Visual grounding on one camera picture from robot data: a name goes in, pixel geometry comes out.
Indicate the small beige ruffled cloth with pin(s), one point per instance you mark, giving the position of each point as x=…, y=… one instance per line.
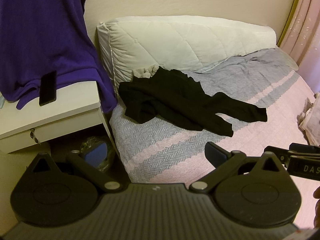
x=142, y=72

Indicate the person's right hand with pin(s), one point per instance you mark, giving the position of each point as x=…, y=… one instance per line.
x=317, y=195

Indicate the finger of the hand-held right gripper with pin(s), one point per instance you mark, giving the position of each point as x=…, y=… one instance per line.
x=302, y=147
x=275, y=152

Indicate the black smartphone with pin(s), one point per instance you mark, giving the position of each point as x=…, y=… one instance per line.
x=47, y=90

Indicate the pile of beige cloth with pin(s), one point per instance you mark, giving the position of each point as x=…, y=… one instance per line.
x=311, y=125

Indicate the white quilted pillow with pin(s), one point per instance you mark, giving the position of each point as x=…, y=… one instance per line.
x=162, y=40

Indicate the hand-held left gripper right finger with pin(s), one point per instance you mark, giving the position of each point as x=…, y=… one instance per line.
x=215, y=155

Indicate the dark plastic bag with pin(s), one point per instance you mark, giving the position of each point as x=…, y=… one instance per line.
x=87, y=140

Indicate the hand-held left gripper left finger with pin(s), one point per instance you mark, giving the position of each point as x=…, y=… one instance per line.
x=94, y=155

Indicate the purple hanging cloth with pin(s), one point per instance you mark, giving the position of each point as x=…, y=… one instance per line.
x=37, y=30

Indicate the pink curtain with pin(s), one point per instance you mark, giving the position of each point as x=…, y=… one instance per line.
x=305, y=30

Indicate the white nightstand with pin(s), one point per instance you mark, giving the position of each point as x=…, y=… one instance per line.
x=50, y=120

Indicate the black knit garment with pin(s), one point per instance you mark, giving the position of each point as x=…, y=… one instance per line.
x=162, y=95

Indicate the gold striped curtain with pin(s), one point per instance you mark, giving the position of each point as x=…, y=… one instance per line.
x=291, y=12

